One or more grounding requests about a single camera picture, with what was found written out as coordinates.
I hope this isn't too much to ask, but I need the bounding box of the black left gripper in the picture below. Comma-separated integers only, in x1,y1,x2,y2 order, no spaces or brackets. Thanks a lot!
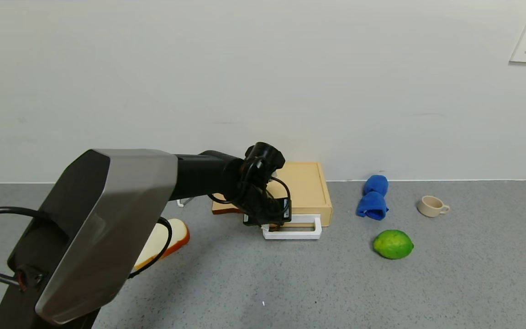
242,197,292,232

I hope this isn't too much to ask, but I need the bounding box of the small brown toast slice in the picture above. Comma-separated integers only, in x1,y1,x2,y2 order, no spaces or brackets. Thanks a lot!
212,194,246,215

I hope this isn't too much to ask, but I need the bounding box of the large white bread slice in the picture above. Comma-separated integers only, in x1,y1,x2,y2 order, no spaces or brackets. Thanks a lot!
133,218,190,271

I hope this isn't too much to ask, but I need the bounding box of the blue rolled towel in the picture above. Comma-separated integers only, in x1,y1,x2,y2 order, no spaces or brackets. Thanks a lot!
356,175,389,221

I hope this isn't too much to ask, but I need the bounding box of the green lime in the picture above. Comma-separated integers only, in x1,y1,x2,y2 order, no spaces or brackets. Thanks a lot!
373,229,414,260

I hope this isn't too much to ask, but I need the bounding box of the beige cup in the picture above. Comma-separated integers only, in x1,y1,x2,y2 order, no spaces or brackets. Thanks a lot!
417,196,451,218

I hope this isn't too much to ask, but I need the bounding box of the black camera cable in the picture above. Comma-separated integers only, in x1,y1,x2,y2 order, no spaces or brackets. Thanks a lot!
208,158,292,224

